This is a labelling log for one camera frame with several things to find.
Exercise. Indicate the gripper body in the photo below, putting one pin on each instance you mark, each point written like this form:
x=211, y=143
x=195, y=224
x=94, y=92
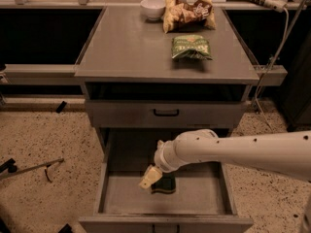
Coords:
x=160, y=159

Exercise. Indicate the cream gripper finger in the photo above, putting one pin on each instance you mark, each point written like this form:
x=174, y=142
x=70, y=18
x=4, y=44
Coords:
x=145, y=183

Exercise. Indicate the green yellow sponge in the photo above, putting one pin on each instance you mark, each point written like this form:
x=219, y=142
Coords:
x=166, y=185

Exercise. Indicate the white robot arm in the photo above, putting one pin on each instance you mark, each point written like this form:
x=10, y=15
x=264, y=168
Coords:
x=287, y=154

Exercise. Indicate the open grey middle drawer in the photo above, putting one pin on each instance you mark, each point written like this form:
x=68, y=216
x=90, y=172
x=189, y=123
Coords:
x=202, y=202

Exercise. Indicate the closed grey top drawer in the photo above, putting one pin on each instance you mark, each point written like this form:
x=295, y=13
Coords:
x=132, y=114

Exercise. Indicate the grey drawer cabinet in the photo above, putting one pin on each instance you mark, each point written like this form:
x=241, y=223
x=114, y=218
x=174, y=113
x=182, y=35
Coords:
x=129, y=59

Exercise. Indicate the metal rod on floor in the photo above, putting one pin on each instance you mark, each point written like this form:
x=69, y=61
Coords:
x=9, y=169

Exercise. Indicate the small black floor block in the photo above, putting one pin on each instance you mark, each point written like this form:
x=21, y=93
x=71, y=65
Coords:
x=61, y=107

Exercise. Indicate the green snack bag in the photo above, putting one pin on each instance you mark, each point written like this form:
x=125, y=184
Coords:
x=191, y=46

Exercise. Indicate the brown yellow chip bag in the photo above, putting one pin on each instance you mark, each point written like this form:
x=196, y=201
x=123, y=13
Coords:
x=178, y=13

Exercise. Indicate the white bowl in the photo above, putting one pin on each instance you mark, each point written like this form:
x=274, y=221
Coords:
x=152, y=9

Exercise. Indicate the black drawer handle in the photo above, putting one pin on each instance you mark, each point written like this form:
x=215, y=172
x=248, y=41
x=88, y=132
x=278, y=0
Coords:
x=169, y=113

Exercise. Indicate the grey horizontal rail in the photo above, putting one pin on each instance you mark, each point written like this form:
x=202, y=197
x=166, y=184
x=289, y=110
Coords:
x=39, y=74

